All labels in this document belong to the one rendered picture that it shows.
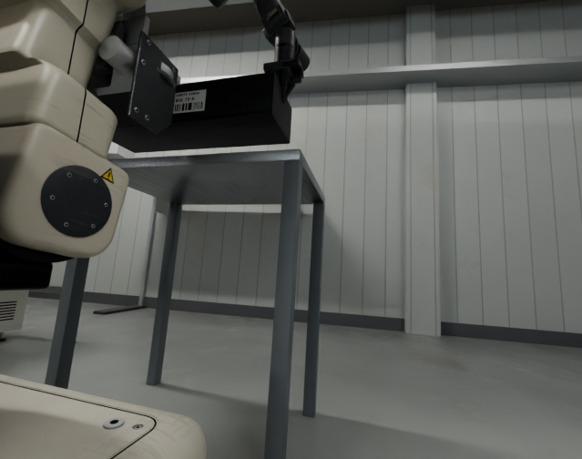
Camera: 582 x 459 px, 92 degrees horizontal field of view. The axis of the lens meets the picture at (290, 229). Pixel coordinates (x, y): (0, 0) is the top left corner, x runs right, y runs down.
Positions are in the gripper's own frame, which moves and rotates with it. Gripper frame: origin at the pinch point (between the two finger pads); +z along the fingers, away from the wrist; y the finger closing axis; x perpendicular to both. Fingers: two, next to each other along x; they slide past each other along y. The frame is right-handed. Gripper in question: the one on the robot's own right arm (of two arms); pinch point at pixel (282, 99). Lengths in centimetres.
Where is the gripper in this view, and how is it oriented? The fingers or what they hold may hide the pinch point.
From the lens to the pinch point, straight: 85.9
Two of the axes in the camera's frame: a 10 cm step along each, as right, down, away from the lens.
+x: -2.6, -1.3, -9.6
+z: -0.4, 9.9, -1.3
